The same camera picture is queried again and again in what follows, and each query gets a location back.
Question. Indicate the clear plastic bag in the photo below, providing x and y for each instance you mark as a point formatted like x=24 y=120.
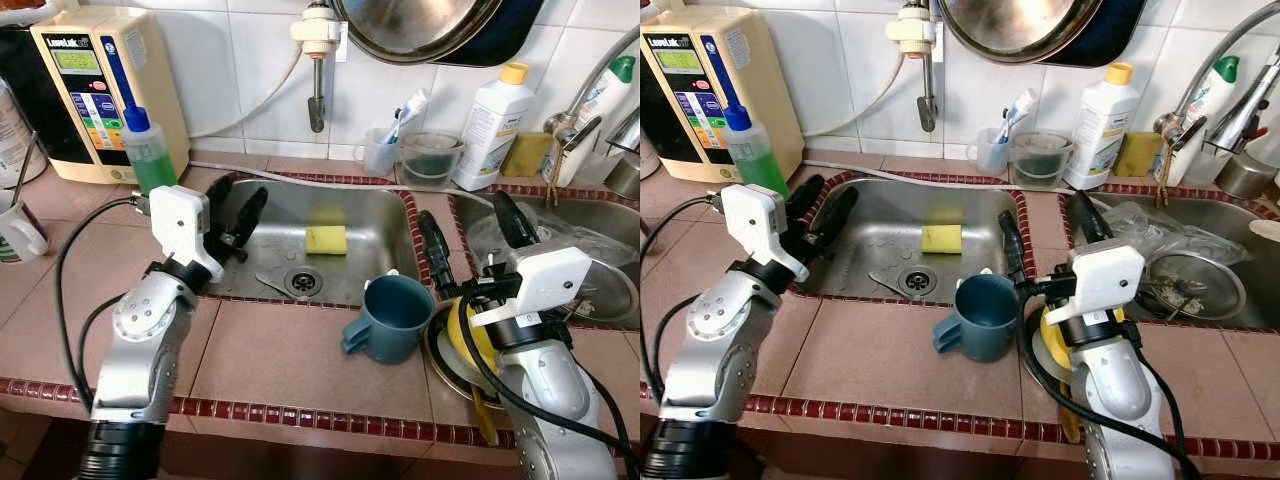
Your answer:
x=1190 y=245
x=580 y=245

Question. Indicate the round steel dish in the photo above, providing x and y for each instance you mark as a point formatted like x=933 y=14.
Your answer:
x=1035 y=380
x=450 y=385

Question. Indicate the beige water ionizer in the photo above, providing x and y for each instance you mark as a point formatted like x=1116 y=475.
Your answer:
x=165 y=80
x=775 y=90

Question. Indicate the large white jug green cap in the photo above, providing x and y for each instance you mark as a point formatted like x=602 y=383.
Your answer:
x=12 y=140

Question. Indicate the green dish soap bottle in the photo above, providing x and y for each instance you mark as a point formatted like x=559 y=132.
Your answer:
x=152 y=165
x=765 y=168

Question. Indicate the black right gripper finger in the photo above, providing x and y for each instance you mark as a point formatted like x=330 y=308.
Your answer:
x=1090 y=225
x=1017 y=252
x=438 y=252
x=514 y=225

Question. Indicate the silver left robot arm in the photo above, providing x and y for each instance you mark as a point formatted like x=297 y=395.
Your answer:
x=150 y=330
x=720 y=330

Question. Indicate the white plastic ladle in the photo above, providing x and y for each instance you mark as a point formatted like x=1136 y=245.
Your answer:
x=1268 y=230

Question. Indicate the yellow sponge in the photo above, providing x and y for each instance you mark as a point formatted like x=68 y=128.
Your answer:
x=326 y=241
x=1137 y=156
x=942 y=240
x=525 y=158

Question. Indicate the blue plastic mug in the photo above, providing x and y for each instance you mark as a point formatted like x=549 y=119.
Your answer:
x=385 y=335
x=975 y=335

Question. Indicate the white bottle green cap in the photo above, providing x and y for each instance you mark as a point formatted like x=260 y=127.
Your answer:
x=1212 y=95
x=605 y=95

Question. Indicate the yellow plastic bowl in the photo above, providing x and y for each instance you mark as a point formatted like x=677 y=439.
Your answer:
x=1052 y=340
x=452 y=335

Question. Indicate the white bottle yellow cap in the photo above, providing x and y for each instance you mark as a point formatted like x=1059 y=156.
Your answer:
x=490 y=140
x=1100 y=140

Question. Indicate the blue toothbrush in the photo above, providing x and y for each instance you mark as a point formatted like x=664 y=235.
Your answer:
x=1003 y=128
x=393 y=128

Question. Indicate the clear toothbrush cup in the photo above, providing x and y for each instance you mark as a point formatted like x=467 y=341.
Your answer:
x=375 y=158
x=988 y=158

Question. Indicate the white toothpaste tube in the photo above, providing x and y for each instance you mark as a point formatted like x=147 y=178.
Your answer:
x=1022 y=105
x=413 y=105

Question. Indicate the yellow plastic spoon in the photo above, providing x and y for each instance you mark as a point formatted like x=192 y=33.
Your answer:
x=1070 y=425
x=483 y=420

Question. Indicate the white printed mug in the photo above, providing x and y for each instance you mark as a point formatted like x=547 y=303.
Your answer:
x=20 y=235

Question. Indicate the steel strainer bowl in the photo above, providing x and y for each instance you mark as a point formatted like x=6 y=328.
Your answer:
x=610 y=295
x=1215 y=290

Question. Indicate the small steel cup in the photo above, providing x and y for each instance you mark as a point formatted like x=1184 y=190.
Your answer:
x=625 y=178
x=1245 y=178

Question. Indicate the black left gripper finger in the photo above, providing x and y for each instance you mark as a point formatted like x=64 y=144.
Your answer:
x=806 y=205
x=838 y=222
x=250 y=222
x=220 y=205

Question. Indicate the clear measuring jug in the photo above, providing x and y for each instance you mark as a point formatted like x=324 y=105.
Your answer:
x=430 y=165
x=1040 y=165

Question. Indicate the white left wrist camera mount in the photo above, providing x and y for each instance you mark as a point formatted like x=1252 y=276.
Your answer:
x=180 y=225
x=755 y=225

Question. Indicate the hanging steel pan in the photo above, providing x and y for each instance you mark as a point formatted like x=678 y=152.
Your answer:
x=1030 y=25
x=420 y=25

